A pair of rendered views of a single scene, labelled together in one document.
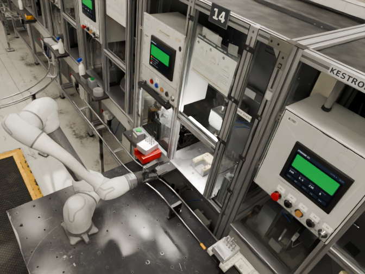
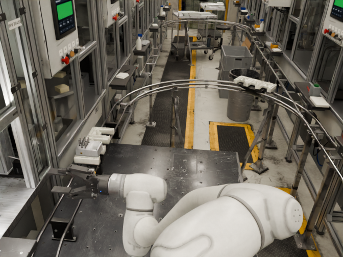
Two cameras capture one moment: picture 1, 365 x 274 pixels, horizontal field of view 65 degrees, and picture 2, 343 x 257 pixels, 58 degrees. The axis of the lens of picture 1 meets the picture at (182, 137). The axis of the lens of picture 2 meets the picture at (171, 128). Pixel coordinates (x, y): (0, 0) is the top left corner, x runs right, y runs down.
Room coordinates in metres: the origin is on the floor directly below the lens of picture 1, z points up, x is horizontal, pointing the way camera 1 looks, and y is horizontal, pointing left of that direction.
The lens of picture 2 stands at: (1.54, 1.04, 1.89)
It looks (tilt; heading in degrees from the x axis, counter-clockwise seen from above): 29 degrees down; 228
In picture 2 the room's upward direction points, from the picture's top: 2 degrees clockwise
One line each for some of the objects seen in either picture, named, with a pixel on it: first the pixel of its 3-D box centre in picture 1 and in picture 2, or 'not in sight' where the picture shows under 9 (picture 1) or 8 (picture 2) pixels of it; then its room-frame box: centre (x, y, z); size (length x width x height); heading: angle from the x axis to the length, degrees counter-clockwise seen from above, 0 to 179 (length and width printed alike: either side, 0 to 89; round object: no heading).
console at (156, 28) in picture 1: (174, 57); not in sight; (1.76, 0.14, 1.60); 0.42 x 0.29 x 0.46; 44
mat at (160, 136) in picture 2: not in sight; (179, 70); (-2.30, -2.98, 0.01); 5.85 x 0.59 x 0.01; 44
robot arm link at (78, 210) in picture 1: (77, 211); not in sight; (1.00, 0.55, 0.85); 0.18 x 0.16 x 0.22; 177
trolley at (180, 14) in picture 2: not in sight; (193, 34); (-3.12, -3.49, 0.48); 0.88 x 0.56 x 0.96; 152
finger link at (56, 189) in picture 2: (161, 171); (61, 189); (1.23, 0.09, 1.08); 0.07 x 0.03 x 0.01; 134
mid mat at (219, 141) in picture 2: not in sight; (233, 143); (-1.06, -0.72, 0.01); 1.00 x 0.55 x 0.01; 44
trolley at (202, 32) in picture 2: not in sight; (211, 23); (-4.32, -4.09, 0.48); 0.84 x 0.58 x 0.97; 52
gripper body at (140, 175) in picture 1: (141, 175); (98, 184); (1.13, 0.20, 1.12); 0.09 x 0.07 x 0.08; 134
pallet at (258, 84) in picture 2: not in sight; (253, 86); (-0.87, -0.46, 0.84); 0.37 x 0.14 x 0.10; 102
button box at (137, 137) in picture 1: (139, 136); not in sight; (1.65, 0.33, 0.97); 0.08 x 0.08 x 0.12; 44
